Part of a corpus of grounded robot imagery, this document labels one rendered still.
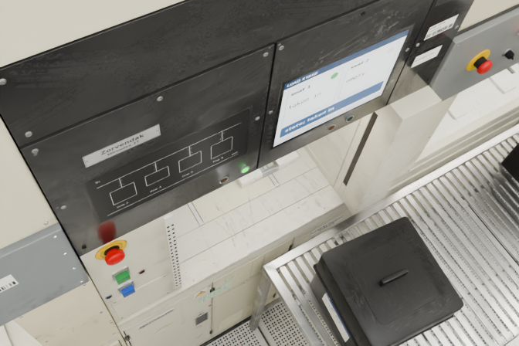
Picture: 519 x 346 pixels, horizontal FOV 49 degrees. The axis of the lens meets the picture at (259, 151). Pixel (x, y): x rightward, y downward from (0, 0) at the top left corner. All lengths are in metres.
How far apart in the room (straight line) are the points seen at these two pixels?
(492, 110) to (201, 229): 1.11
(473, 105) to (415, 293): 0.82
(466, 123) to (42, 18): 1.67
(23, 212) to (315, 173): 1.11
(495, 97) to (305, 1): 1.45
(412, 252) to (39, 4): 1.25
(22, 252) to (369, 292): 0.90
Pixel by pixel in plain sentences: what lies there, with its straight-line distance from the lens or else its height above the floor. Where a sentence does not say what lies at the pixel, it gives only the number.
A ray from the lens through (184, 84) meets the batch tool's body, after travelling 0.84.
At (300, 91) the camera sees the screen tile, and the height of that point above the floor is 1.63.
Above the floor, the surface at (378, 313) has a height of 1.01.
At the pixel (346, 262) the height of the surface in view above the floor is 1.01.
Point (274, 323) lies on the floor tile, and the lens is 2.56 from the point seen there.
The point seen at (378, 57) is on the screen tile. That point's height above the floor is 1.63.
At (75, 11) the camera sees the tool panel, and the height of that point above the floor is 2.00.
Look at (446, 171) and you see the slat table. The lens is 2.11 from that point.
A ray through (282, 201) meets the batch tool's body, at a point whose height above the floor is 0.87.
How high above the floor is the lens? 2.47
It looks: 59 degrees down
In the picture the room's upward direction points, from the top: 8 degrees clockwise
